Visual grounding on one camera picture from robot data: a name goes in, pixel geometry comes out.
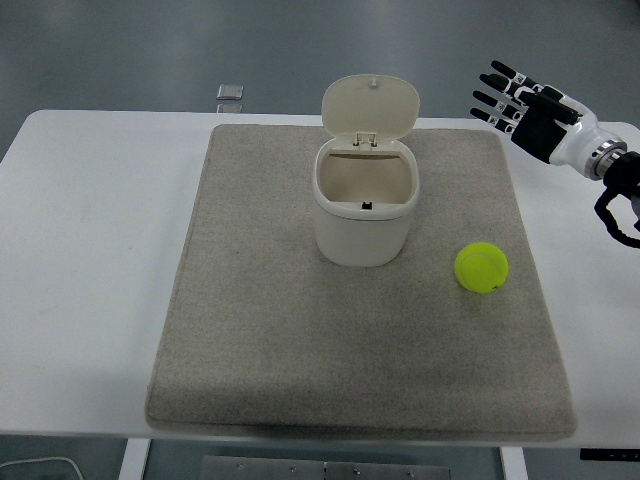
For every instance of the beige fabric mat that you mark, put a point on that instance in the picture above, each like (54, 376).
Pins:
(325, 340)

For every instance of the white table leg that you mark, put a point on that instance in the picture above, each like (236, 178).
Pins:
(512, 465)
(133, 460)

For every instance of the yellow-green tennis ball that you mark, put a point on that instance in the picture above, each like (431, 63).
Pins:
(481, 267)

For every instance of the black table control panel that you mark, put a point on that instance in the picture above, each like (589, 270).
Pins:
(610, 454)

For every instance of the grey metal plate with screws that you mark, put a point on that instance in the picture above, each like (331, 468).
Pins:
(325, 470)

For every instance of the small metal floor plate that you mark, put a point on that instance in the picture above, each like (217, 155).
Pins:
(230, 91)
(229, 108)

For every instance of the cream lidded bin box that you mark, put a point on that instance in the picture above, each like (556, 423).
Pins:
(362, 235)

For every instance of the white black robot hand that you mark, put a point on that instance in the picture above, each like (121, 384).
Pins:
(540, 130)

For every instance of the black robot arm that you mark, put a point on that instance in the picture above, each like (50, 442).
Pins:
(622, 170)

